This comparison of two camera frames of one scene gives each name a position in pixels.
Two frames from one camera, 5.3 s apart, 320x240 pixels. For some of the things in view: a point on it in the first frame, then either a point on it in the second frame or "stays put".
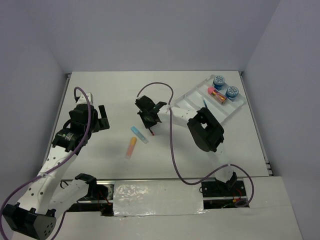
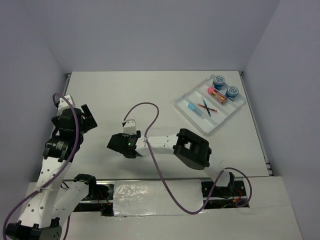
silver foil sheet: (157, 197) stays put
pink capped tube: (217, 95) stays put
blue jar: (231, 93) stays put
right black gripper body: (146, 119) -> (123, 135)
